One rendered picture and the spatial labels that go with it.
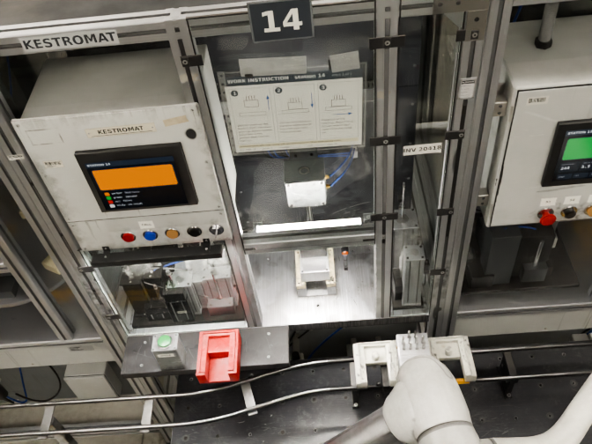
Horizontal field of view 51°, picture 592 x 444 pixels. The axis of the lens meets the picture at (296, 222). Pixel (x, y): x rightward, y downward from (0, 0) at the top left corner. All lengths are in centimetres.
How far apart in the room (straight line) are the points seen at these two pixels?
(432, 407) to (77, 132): 101
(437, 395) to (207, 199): 72
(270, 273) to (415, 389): 87
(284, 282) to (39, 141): 100
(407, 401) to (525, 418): 77
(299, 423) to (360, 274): 54
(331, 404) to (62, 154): 120
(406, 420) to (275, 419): 75
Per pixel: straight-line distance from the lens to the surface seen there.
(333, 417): 216
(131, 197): 158
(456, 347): 208
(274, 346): 203
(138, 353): 213
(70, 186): 163
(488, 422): 218
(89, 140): 151
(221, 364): 202
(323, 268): 204
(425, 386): 149
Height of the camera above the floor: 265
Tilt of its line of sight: 48 degrees down
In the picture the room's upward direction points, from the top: 8 degrees counter-clockwise
